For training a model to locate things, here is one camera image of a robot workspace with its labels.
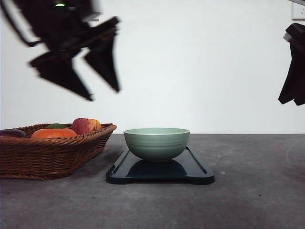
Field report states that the green ceramic bowl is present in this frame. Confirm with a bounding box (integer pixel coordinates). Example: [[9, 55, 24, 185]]
[[123, 127, 190, 161]]

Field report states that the red yellow apple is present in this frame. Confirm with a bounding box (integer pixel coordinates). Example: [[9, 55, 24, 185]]
[[72, 118, 102, 135]]

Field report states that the dark purple fruit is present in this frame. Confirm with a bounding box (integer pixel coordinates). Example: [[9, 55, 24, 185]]
[[0, 129, 26, 138]]

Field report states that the white wall socket right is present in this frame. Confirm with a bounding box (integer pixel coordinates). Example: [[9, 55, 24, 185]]
[[292, 2, 305, 19]]

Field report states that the dark rectangular tray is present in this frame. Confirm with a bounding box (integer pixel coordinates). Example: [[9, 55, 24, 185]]
[[106, 148, 214, 185]]

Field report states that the orange tangerine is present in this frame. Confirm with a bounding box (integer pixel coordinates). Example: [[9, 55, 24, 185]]
[[31, 128, 78, 139]]

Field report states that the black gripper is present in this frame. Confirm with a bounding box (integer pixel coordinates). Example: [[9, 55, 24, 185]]
[[19, 0, 120, 101], [278, 23, 305, 106]]

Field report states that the brown wicker basket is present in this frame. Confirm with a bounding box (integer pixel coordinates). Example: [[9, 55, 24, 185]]
[[0, 123, 117, 180]]

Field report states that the dark green fruit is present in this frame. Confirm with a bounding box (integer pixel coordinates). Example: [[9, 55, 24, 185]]
[[46, 123, 67, 129]]

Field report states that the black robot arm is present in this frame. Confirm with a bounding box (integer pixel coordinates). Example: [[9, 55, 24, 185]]
[[0, 0, 120, 101]]

